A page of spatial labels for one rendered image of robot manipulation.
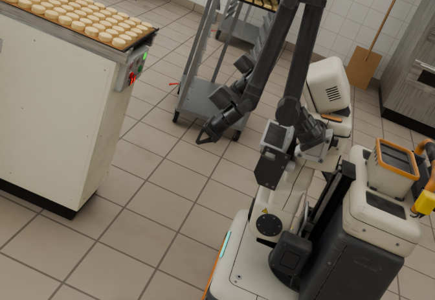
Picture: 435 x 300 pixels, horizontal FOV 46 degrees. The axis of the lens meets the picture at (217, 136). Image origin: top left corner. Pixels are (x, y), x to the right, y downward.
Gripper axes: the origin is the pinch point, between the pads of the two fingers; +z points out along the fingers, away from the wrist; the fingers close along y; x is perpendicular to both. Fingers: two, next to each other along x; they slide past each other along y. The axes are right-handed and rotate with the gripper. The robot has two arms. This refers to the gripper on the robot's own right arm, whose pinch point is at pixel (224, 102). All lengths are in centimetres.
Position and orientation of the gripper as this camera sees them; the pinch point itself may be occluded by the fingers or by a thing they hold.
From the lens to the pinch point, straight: 220.1
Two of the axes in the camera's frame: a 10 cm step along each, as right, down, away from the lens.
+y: -2.3, 4.0, -8.9
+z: -6.9, 5.8, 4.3
